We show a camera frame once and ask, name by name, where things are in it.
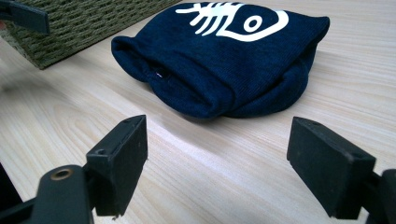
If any navy garment white print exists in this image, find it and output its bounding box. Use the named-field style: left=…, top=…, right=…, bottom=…
left=110, top=1, right=331, bottom=119

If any green woven basket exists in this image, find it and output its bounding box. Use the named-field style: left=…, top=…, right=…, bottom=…
left=0, top=0, right=181, bottom=70

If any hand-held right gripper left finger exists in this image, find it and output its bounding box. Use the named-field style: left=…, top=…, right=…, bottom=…
left=85, top=114, right=149, bottom=217

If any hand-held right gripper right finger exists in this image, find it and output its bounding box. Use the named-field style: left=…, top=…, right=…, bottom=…
left=286, top=116, right=377, bottom=220

